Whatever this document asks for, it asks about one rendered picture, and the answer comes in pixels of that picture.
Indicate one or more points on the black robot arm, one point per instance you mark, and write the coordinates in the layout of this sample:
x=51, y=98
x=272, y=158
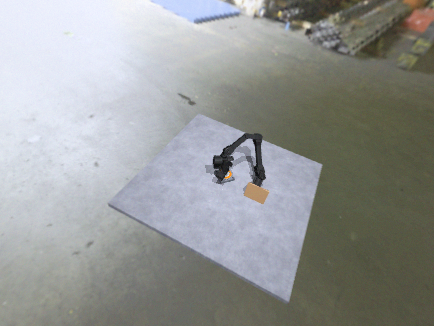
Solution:
x=226, y=159

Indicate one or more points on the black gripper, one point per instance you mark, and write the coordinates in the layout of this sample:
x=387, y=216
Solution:
x=223, y=172

